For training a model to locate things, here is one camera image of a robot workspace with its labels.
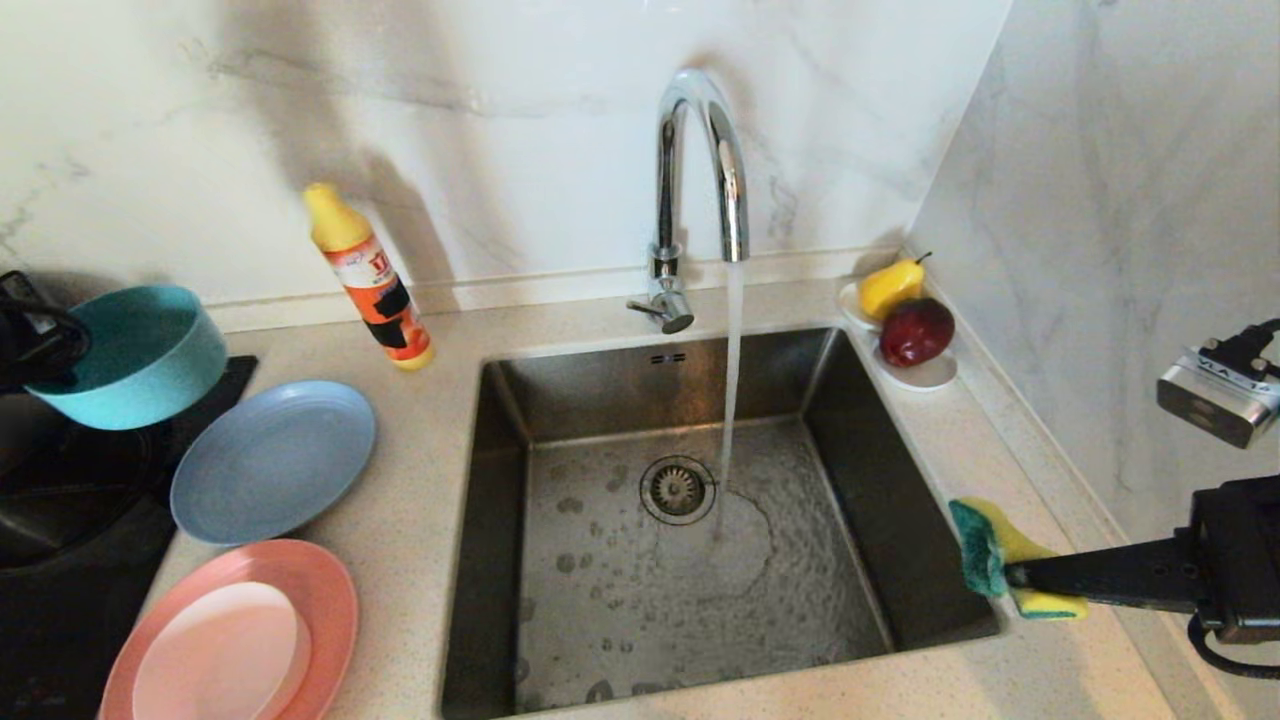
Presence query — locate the teal bowl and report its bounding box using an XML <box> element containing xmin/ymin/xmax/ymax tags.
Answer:
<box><xmin>25</xmin><ymin>285</ymin><xmax>229</xmax><ymax>432</ymax></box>

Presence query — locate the yellow green sponge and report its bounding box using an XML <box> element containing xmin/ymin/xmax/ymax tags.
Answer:
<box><xmin>948</xmin><ymin>497</ymin><xmax>1090</xmax><ymax>621</ymax></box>

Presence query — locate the blue plate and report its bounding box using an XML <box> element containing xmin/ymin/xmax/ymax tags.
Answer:
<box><xmin>170</xmin><ymin>380</ymin><xmax>378</xmax><ymax>546</ymax></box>

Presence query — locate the dish soap bottle yellow cap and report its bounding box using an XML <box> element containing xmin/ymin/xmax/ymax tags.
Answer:
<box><xmin>304</xmin><ymin>183</ymin><xmax>436</xmax><ymax>372</ymax></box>

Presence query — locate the small light pink plate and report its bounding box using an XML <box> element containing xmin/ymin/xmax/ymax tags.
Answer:
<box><xmin>132</xmin><ymin>582</ymin><xmax>311</xmax><ymax>720</ymax></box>

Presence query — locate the chrome gooseneck faucet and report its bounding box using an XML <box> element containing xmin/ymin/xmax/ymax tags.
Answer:
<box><xmin>627</xmin><ymin>68</ymin><xmax>751</xmax><ymax>336</ymax></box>

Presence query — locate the stainless steel sink basin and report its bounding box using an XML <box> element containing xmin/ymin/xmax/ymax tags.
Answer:
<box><xmin>441</xmin><ymin>326</ymin><xmax>1004</xmax><ymax>719</ymax></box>

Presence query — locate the small white fruit dish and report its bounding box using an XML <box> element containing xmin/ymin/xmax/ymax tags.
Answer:
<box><xmin>838</xmin><ymin>282</ymin><xmax>959</xmax><ymax>392</ymax></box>

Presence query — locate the black glass cooktop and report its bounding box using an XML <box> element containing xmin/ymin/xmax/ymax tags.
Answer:
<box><xmin>0</xmin><ymin>356</ymin><xmax>259</xmax><ymax>720</ymax></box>

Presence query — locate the dark red apple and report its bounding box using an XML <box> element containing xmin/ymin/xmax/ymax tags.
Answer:
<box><xmin>879</xmin><ymin>298</ymin><xmax>956</xmax><ymax>369</ymax></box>

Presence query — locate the yellow pear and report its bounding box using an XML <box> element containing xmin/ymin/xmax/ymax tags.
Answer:
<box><xmin>859</xmin><ymin>253</ymin><xmax>932</xmax><ymax>322</ymax></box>

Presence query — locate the round metal drain strainer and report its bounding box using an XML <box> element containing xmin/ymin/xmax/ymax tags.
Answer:
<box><xmin>640</xmin><ymin>457</ymin><xmax>717</xmax><ymax>527</ymax></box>

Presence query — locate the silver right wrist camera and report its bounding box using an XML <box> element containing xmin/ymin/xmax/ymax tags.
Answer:
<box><xmin>1157</xmin><ymin>345</ymin><xmax>1280</xmax><ymax>450</ymax></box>

